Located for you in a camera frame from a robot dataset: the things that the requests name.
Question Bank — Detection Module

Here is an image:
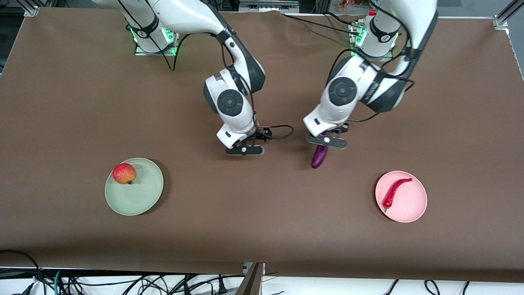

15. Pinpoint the red chili pepper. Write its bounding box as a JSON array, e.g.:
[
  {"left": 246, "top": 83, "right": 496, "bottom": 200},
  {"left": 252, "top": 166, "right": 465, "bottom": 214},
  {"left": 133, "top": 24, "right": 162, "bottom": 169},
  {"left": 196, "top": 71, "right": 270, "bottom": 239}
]
[{"left": 383, "top": 178, "right": 413, "bottom": 209}]

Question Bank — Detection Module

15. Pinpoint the short black tabletop cable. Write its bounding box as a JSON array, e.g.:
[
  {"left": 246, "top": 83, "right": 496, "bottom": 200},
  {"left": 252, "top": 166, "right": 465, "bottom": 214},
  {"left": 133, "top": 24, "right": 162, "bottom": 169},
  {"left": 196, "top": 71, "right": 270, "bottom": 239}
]
[{"left": 325, "top": 11, "right": 355, "bottom": 26}]

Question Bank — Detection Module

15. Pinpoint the pink plate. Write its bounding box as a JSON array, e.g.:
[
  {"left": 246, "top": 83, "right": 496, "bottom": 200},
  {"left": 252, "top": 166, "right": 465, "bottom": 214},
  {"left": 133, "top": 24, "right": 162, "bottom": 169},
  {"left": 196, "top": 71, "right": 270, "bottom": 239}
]
[{"left": 375, "top": 171, "right": 428, "bottom": 223}]

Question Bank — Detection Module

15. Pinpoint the metal table frame post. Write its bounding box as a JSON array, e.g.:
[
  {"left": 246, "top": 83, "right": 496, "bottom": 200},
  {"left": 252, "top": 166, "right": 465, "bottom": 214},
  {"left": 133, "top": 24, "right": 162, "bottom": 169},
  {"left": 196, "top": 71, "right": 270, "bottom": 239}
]
[{"left": 235, "top": 262, "right": 266, "bottom": 295}]

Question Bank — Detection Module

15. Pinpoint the orange red background clutter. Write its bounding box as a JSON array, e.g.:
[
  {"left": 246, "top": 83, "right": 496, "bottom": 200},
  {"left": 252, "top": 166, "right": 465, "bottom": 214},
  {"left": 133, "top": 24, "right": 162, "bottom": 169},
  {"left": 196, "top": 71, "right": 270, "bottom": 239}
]
[{"left": 338, "top": 0, "right": 371, "bottom": 12}]

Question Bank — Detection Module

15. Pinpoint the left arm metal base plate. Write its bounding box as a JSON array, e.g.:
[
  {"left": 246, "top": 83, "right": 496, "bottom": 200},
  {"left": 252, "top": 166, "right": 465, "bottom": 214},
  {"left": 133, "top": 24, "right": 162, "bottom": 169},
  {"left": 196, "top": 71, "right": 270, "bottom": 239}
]
[{"left": 350, "top": 23, "right": 394, "bottom": 63}]

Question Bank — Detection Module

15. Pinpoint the black looped floor cable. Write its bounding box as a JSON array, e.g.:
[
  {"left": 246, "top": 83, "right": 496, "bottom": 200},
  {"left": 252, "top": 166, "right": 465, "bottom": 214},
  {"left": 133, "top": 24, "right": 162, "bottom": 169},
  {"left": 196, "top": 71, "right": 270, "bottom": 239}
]
[{"left": 0, "top": 249, "right": 46, "bottom": 295}]

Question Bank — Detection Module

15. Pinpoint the aluminium corner profile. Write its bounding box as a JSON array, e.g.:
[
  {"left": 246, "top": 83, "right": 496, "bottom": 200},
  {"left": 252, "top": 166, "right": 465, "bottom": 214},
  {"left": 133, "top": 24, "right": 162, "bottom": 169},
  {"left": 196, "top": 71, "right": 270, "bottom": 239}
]
[
  {"left": 493, "top": 0, "right": 524, "bottom": 30},
  {"left": 16, "top": 0, "right": 40, "bottom": 17}
]

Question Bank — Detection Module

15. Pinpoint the aluminium frame bracket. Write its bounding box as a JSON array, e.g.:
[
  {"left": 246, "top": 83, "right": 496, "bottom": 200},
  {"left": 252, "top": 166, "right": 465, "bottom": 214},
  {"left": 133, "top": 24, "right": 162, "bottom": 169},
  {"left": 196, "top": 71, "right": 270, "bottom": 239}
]
[{"left": 239, "top": 0, "right": 300, "bottom": 13}]

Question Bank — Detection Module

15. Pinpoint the large table cover cloth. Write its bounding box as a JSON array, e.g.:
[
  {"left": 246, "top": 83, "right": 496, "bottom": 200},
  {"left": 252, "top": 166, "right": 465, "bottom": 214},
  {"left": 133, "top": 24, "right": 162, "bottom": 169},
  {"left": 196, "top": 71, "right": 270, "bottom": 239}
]
[{"left": 0, "top": 7, "right": 524, "bottom": 283}]

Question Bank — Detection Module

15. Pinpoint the light green plate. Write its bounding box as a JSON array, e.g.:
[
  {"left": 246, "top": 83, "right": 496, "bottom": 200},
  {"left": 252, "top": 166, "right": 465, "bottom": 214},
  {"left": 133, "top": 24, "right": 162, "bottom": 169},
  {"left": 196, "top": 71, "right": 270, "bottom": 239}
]
[{"left": 104, "top": 158, "right": 164, "bottom": 216}]

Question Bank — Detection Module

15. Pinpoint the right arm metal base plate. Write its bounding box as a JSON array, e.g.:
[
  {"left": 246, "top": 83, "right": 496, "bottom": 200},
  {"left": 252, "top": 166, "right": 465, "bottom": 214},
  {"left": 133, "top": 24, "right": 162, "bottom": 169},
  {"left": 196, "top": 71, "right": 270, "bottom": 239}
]
[{"left": 134, "top": 18, "right": 177, "bottom": 57}]

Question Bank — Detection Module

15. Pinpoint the long black tabletop cable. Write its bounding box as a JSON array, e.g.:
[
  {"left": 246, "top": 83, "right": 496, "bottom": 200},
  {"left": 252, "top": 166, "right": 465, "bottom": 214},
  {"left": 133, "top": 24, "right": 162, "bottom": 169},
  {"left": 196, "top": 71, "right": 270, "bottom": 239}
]
[{"left": 282, "top": 14, "right": 361, "bottom": 36}]

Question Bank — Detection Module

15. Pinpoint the red apple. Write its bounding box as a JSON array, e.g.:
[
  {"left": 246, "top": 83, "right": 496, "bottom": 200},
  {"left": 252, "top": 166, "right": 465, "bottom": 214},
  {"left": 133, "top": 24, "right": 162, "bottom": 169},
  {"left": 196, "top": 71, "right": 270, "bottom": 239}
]
[{"left": 113, "top": 163, "right": 136, "bottom": 185}]

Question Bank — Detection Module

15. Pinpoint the purple eggplant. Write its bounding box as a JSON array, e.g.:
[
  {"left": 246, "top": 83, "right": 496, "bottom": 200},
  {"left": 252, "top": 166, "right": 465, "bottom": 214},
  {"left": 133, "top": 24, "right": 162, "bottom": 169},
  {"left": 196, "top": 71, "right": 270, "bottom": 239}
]
[{"left": 311, "top": 132, "right": 329, "bottom": 169}]

